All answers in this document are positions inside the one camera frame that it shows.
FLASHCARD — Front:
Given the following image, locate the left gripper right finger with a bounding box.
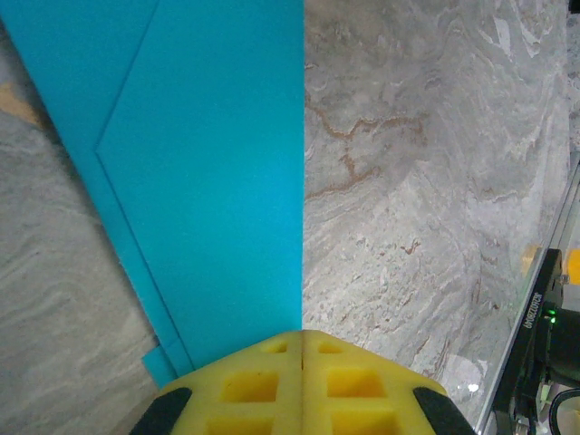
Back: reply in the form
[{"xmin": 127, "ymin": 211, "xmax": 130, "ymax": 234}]
[{"xmin": 302, "ymin": 330, "xmax": 475, "ymax": 435}]

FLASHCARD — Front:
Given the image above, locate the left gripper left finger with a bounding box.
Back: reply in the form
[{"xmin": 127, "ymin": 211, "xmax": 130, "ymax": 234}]
[{"xmin": 130, "ymin": 330, "xmax": 304, "ymax": 435}]

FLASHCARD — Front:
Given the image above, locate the aluminium mounting rail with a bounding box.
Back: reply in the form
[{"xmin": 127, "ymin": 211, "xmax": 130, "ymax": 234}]
[{"xmin": 473, "ymin": 151, "xmax": 580, "ymax": 435}]

